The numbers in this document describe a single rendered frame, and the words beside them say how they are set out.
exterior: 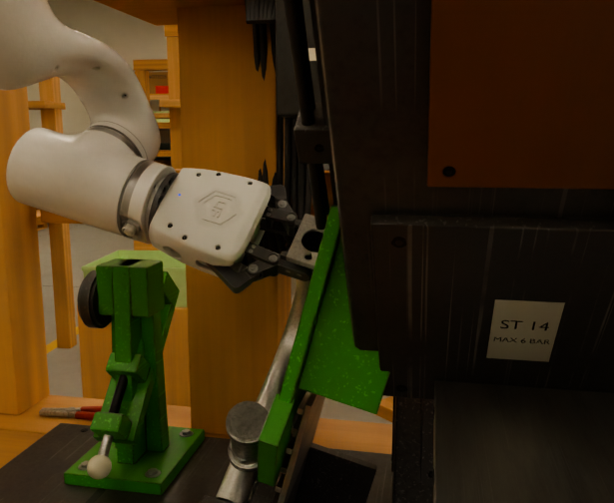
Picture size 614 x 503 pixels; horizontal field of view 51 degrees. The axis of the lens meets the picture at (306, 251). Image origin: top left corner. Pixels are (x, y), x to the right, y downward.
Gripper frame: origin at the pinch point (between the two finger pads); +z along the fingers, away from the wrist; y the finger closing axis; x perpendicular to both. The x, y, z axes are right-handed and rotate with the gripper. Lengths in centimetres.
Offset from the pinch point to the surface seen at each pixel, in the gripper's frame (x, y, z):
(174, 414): 49, -8, -18
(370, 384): -4.0, -12.8, 9.8
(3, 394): 48, -14, -45
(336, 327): -6.6, -10.1, 5.8
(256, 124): 11.2, 23.8, -15.0
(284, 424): -2.7, -18.0, 4.1
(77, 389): 279, 43, -132
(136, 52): 679, 678, -502
